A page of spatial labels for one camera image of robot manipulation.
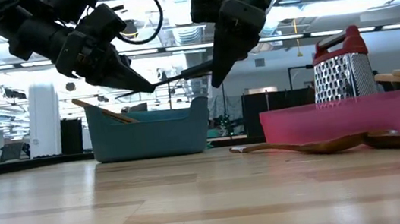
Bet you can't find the grey chair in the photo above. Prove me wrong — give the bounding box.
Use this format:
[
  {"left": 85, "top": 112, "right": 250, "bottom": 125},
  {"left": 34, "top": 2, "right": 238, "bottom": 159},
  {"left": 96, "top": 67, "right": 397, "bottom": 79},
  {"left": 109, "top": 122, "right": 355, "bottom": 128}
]
[{"left": 0, "top": 140, "right": 27, "bottom": 163}]

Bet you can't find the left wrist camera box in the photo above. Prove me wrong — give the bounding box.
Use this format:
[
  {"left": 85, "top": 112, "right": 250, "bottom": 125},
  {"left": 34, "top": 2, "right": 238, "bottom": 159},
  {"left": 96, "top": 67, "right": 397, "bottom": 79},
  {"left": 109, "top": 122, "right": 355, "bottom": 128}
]
[{"left": 74, "top": 0, "right": 130, "bottom": 48}]

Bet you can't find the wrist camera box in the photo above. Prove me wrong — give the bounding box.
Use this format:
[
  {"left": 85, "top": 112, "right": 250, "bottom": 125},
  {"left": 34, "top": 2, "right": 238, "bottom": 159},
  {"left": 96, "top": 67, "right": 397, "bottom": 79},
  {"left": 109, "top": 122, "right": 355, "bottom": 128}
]
[
  {"left": 74, "top": 0, "right": 130, "bottom": 48},
  {"left": 188, "top": 0, "right": 230, "bottom": 26}
]

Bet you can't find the slotted light wooden spatula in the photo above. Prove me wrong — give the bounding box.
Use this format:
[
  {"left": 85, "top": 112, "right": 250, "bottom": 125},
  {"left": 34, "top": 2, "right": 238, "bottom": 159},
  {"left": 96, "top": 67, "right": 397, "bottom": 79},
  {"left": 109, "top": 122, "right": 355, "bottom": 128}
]
[{"left": 71, "top": 91, "right": 140, "bottom": 131}]

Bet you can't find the black partition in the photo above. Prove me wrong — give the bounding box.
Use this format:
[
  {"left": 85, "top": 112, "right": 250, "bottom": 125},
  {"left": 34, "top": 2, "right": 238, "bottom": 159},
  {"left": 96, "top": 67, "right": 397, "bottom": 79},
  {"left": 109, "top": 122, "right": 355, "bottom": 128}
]
[{"left": 240, "top": 86, "right": 320, "bottom": 140}]

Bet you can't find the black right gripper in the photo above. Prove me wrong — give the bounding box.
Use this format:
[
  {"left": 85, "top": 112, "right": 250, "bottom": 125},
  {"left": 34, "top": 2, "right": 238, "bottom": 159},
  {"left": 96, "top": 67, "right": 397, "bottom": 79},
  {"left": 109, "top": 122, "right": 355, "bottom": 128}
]
[{"left": 200, "top": 0, "right": 276, "bottom": 90}]

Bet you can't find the white pillar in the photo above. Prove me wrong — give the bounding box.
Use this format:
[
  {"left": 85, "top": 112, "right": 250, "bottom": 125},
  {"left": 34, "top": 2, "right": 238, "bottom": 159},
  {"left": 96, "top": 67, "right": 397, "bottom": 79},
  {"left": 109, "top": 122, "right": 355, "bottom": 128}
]
[{"left": 23, "top": 81, "right": 66, "bottom": 159}]

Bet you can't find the distant black robot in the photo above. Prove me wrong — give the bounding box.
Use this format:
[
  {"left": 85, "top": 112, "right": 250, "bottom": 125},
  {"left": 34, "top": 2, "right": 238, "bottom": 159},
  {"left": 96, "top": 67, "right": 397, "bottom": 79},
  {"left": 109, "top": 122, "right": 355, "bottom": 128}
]
[{"left": 210, "top": 112, "right": 244, "bottom": 139}]

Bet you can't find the black metal frame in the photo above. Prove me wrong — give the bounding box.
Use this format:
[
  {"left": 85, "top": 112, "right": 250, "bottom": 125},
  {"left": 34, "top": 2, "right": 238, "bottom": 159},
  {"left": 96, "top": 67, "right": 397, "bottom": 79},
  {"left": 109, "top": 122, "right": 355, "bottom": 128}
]
[{"left": 286, "top": 64, "right": 316, "bottom": 93}]

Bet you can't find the long ceiling light strip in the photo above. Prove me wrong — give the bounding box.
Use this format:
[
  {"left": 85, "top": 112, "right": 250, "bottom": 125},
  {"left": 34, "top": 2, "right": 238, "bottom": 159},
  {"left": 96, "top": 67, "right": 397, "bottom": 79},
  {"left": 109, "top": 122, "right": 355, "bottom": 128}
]
[{"left": 0, "top": 15, "right": 400, "bottom": 79}]

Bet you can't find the black table edge rail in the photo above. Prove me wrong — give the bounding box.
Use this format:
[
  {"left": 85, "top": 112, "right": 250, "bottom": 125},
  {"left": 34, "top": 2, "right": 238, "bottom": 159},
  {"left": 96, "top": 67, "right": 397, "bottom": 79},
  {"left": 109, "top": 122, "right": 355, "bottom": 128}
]
[{"left": 0, "top": 150, "right": 97, "bottom": 175}]

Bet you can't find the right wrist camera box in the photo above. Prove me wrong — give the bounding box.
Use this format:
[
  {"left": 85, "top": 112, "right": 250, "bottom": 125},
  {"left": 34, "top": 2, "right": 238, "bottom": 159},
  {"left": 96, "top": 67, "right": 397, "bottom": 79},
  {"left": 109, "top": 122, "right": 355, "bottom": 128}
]
[{"left": 188, "top": 0, "right": 230, "bottom": 26}]

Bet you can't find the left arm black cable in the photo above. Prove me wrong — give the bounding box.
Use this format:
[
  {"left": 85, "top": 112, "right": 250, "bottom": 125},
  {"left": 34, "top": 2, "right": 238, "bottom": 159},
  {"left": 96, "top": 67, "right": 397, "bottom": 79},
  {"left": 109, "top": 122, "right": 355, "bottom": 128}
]
[{"left": 112, "top": 0, "right": 169, "bottom": 49}]

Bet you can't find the corrugated silver ceiling duct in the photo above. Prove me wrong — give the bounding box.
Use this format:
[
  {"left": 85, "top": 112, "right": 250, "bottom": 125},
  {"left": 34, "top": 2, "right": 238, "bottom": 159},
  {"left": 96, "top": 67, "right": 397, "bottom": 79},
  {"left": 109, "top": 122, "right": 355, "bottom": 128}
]
[{"left": 161, "top": 0, "right": 215, "bottom": 101}]

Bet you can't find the smooth-blade knife black handle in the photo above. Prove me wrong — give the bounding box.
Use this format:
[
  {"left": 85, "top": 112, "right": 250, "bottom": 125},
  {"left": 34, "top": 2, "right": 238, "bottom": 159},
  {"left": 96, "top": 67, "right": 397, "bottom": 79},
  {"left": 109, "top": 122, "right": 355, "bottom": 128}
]
[{"left": 112, "top": 59, "right": 218, "bottom": 100}]

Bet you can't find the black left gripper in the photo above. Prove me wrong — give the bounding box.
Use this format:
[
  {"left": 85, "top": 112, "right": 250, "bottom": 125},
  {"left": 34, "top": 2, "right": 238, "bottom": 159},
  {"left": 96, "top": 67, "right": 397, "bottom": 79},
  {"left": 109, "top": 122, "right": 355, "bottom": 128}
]
[{"left": 51, "top": 21, "right": 158, "bottom": 106}]

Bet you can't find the metal box grater red handle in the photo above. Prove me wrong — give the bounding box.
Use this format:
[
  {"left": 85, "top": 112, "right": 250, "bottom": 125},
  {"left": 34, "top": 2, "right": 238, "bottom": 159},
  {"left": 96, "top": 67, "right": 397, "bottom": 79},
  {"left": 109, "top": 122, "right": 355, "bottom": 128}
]
[{"left": 306, "top": 22, "right": 380, "bottom": 106}]

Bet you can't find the dark wooden spoon with label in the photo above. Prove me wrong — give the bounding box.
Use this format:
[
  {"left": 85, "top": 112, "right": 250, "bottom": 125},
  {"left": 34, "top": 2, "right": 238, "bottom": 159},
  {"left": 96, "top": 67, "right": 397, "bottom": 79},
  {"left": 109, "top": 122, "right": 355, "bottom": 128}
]
[{"left": 228, "top": 130, "right": 369, "bottom": 167}]

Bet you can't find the black cabinet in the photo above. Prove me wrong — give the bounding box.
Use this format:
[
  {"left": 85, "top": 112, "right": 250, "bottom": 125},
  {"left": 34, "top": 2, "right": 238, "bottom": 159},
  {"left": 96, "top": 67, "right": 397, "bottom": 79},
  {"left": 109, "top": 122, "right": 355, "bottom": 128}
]
[{"left": 57, "top": 117, "right": 87, "bottom": 156}]

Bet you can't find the teal plastic bin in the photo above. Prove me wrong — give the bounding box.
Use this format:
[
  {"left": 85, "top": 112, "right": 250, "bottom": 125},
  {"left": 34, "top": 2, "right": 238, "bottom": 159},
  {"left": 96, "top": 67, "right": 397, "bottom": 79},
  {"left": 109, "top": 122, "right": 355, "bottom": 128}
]
[{"left": 83, "top": 90, "right": 216, "bottom": 166}]

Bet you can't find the black ceiling device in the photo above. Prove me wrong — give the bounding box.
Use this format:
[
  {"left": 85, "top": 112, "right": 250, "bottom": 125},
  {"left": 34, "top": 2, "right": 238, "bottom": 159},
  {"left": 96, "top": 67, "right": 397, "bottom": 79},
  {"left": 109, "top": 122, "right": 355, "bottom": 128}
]
[{"left": 121, "top": 18, "right": 140, "bottom": 41}]

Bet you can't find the yellow hanging cord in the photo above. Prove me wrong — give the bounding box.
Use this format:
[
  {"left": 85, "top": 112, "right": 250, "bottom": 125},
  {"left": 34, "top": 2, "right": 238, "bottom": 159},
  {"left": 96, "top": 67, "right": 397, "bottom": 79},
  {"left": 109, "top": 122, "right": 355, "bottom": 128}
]
[{"left": 291, "top": 18, "right": 304, "bottom": 58}]

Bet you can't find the pink plastic tray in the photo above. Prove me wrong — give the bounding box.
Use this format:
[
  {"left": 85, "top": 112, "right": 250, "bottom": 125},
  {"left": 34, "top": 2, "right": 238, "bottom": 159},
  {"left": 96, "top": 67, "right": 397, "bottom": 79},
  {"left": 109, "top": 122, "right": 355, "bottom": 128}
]
[{"left": 258, "top": 88, "right": 400, "bottom": 155}]

